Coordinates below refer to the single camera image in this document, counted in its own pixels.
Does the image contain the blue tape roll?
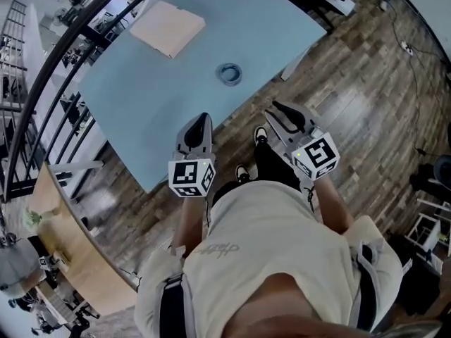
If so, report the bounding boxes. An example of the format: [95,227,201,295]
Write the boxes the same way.
[215,62,244,86]

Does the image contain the white table leg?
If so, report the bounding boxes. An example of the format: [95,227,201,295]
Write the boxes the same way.
[279,45,311,82]

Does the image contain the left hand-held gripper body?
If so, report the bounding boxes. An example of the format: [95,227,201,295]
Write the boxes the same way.
[168,148,218,199]

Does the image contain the black metal railing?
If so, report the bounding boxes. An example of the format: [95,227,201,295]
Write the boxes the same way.
[0,0,177,204]

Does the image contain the person's left forearm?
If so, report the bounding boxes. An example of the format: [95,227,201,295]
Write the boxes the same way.
[171,194,209,257]

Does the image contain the small potted plant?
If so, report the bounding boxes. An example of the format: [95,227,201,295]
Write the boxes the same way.
[22,207,59,230]

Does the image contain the flat beige cardboard box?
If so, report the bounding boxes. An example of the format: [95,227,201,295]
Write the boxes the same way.
[129,0,206,61]

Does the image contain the person's right forearm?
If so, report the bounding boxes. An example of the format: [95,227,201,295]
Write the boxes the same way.
[311,173,355,236]

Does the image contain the black shoulder strap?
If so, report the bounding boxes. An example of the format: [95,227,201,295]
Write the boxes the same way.
[352,244,380,331]
[159,273,193,338]

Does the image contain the person's black trousers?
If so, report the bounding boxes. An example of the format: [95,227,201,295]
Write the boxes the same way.
[211,142,304,206]

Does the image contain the black office chair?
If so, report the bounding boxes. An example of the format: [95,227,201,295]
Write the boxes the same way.
[409,152,451,204]

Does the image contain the thin black cable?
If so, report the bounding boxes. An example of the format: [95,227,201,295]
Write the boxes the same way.
[305,185,316,213]

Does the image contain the wooden table with white legs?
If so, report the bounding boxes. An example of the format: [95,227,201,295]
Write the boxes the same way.
[29,160,139,318]

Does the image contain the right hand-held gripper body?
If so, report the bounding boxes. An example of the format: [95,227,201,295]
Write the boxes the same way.
[287,127,341,181]

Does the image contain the person's cream-shirted torso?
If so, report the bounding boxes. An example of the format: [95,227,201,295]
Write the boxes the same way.
[135,180,405,338]

